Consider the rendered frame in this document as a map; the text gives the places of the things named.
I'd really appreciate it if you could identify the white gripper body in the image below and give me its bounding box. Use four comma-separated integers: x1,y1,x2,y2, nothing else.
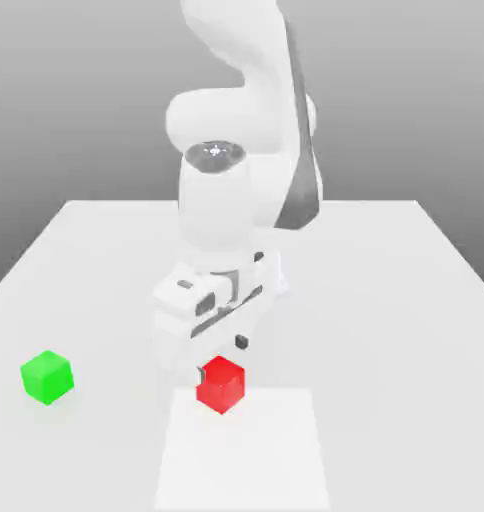
152,250,284,381

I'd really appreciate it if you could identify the small red cube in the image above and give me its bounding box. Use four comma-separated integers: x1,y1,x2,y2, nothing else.
195,355,247,416

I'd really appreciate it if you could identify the small green cube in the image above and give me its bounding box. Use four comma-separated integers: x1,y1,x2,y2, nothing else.
19,349,76,407

